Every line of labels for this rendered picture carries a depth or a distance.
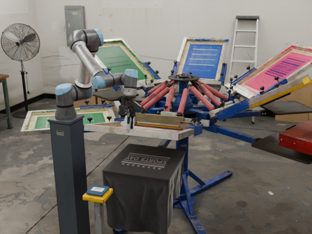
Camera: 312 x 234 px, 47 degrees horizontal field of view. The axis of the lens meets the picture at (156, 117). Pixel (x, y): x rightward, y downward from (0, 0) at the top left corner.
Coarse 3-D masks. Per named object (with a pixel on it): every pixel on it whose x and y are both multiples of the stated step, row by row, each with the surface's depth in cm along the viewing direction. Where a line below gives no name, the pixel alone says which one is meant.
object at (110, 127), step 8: (88, 128) 216; (96, 128) 215; (104, 128) 214; (112, 128) 212; (120, 128) 211; (144, 136) 207; (152, 136) 205; (160, 136) 204; (168, 136) 203; (176, 136) 201; (184, 136) 218
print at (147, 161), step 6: (126, 156) 251; (132, 156) 251; (138, 156) 251; (144, 156) 251; (150, 156) 251; (156, 156) 251; (162, 156) 251; (120, 162) 241; (126, 162) 241; (132, 162) 241; (138, 162) 241; (144, 162) 241; (150, 162) 241; (156, 162) 241; (162, 162) 241; (150, 168) 233; (156, 168) 233; (162, 168) 233
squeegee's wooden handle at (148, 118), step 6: (138, 114) 270; (144, 114) 269; (150, 114) 268; (156, 114) 268; (138, 120) 270; (144, 120) 269; (150, 120) 268; (156, 120) 266; (162, 120) 265; (168, 120) 264; (174, 120) 263; (180, 120) 261
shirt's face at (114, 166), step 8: (128, 144) 272; (136, 144) 272; (120, 152) 258; (128, 152) 258; (136, 152) 258; (144, 152) 258; (152, 152) 258; (160, 152) 258; (168, 152) 258; (176, 152) 258; (112, 160) 245; (120, 160) 245; (176, 160) 245; (104, 168) 233; (112, 168) 233; (120, 168) 233; (128, 168) 233; (136, 168) 233; (144, 168) 233; (168, 168) 233; (152, 176) 222; (160, 176) 222; (168, 176) 222
